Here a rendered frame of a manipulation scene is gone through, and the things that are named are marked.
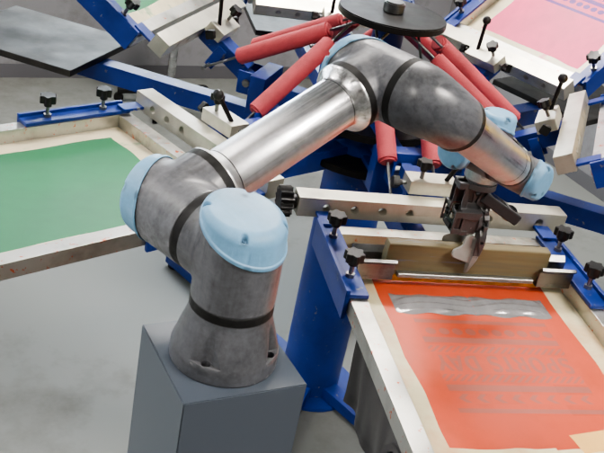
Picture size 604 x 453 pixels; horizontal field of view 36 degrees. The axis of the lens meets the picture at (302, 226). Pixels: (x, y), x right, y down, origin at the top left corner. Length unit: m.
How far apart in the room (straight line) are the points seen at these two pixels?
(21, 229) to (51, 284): 1.57
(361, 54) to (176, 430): 0.64
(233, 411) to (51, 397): 1.86
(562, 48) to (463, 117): 1.84
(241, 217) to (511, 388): 0.82
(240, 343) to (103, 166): 1.17
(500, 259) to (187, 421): 1.03
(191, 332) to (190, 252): 0.11
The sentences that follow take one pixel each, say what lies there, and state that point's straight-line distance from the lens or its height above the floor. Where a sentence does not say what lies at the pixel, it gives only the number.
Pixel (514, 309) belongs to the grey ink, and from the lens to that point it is 2.08.
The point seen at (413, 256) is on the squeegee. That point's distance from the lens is 2.02.
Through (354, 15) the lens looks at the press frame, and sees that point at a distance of 2.59.
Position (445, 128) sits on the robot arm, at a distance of 1.46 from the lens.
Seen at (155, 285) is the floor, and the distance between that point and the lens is 3.65.
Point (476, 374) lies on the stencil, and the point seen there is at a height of 0.96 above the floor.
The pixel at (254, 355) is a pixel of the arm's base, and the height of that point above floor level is 1.24.
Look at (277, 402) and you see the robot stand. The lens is 1.30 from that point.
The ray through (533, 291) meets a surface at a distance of 2.19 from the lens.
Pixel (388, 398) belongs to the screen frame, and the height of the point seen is 0.98.
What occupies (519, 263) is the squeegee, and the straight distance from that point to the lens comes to 2.13.
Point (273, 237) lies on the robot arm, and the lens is 1.18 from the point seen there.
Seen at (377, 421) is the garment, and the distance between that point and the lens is 1.96.
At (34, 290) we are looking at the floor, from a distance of 3.57.
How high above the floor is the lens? 1.99
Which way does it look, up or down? 28 degrees down
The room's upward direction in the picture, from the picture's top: 12 degrees clockwise
